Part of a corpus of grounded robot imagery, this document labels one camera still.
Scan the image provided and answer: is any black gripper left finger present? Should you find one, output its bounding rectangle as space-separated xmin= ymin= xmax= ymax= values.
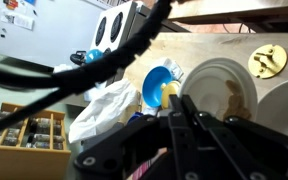
xmin=168 ymin=95 xmax=199 ymax=180

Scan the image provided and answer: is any white ceramic bowl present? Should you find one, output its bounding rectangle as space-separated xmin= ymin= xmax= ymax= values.
xmin=256 ymin=81 xmax=288 ymax=135

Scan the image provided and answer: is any gold round fixture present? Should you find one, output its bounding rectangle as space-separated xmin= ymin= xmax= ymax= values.
xmin=248 ymin=44 xmax=288 ymax=79

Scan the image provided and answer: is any blue kettle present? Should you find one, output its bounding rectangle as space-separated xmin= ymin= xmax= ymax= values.
xmin=70 ymin=49 xmax=104 ymax=66

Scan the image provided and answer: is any white crumpled bag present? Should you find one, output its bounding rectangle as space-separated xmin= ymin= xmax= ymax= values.
xmin=68 ymin=79 xmax=138 ymax=143

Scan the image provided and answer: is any white stove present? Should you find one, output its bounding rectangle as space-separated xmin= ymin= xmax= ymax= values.
xmin=90 ymin=1 xmax=151 ymax=52

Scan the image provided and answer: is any blue plastic lid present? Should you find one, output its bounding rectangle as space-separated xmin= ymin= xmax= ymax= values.
xmin=142 ymin=66 xmax=173 ymax=107

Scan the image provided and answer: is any lower wooden spice rack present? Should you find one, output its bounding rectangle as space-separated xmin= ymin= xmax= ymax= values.
xmin=0 ymin=110 xmax=71 ymax=180

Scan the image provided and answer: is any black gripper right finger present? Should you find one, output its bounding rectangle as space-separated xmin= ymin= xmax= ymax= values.
xmin=181 ymin=95 xmax=261 ymax=180

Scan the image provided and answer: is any blue cup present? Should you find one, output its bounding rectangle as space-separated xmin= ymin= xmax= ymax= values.
xmin=127 ymin=112 xmax=143 ymax=124

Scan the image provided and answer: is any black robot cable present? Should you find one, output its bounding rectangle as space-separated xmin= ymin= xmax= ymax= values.
xmin=0 ymin=0 xmax=174 ymax=134

